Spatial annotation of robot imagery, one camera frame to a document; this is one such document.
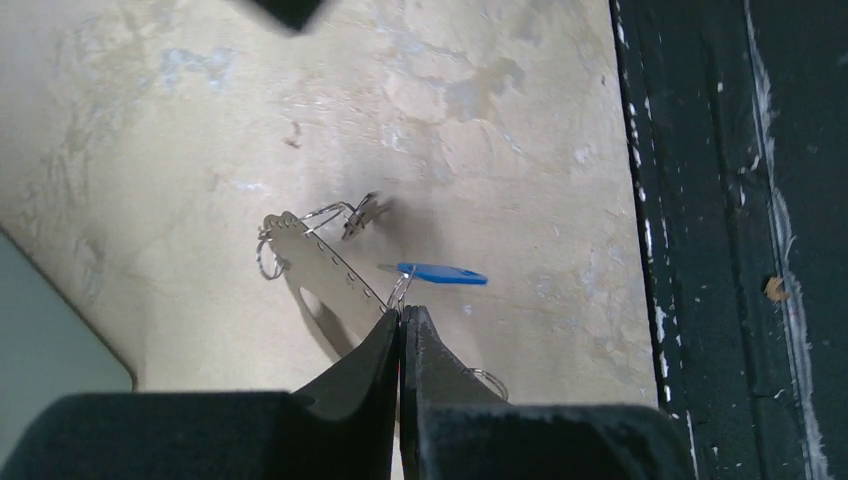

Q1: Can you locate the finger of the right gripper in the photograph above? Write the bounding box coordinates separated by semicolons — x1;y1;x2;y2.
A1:
248;0;329;32

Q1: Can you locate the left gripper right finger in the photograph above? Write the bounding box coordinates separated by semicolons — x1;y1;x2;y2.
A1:
400;306;695;479

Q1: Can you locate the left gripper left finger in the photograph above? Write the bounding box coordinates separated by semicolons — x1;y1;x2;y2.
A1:
1;310;400;479

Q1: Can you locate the white oval keyring holder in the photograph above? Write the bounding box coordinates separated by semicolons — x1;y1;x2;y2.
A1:
254;190;511;403

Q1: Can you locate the blue key tag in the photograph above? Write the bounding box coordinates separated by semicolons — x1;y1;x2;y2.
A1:
377;263;489;286

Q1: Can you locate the clear plastic storage box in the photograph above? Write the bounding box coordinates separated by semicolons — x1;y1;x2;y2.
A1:
1;233;134;461

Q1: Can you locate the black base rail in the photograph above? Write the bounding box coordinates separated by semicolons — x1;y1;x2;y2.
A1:
609;1;847;479

